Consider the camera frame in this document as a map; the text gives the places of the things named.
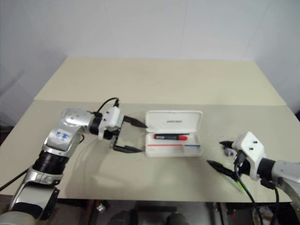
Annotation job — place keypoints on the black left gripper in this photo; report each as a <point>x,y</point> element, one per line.
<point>113,134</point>

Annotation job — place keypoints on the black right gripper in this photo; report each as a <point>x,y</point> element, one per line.
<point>243,166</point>

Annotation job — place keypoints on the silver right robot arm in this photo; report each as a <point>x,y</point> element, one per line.
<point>286,171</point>

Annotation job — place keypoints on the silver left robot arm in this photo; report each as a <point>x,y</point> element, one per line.
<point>68,119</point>

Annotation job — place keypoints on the small grey blue marker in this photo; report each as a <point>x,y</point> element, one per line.
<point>229,152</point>

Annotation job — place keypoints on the green marker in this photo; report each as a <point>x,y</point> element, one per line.
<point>236,184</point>

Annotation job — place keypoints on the red marker black cap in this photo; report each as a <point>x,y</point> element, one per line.
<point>171,137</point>

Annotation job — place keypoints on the white open pencil case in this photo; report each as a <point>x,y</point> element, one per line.
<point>173,131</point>

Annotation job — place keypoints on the silver round knob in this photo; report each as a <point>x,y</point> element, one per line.
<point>102,207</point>

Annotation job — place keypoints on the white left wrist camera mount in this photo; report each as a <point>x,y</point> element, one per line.
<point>112,118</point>

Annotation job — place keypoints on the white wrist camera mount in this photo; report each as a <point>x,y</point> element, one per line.
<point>112,118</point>
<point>250,146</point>

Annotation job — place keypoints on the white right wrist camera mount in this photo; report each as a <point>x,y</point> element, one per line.
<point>250,146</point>

